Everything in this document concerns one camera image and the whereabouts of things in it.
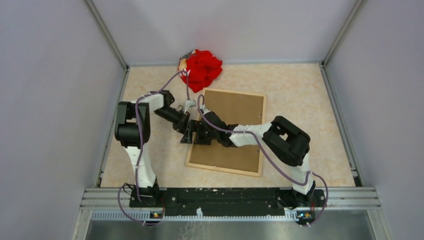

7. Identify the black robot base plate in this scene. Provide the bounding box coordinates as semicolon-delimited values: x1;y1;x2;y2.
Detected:
129;187;326;209

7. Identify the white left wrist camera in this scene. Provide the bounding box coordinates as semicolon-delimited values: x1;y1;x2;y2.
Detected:
182;99;197;114

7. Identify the light wooden picture frame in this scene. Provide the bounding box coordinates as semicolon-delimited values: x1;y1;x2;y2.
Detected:
184;87;268;178

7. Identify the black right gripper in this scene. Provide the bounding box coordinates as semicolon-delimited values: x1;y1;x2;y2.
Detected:
180;120;219;146

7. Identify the red crumpled cloth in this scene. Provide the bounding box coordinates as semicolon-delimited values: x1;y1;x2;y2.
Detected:
177;49;223;93

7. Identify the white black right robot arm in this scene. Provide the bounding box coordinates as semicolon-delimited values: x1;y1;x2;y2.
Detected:
189;110;320;209

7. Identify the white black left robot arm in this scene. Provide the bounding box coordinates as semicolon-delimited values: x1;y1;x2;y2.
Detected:
114;90;197;207

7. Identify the aluminium rail front edge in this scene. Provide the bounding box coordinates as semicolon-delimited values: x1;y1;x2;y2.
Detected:
72;187;394;240

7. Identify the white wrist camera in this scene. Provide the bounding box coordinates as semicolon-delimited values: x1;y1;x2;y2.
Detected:
198;108;210;116
182;99;197;114

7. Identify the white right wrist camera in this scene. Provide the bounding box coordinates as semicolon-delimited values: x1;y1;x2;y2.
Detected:
198;108;210;116

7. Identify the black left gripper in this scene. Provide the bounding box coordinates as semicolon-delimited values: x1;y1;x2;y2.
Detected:
154;107;191;135

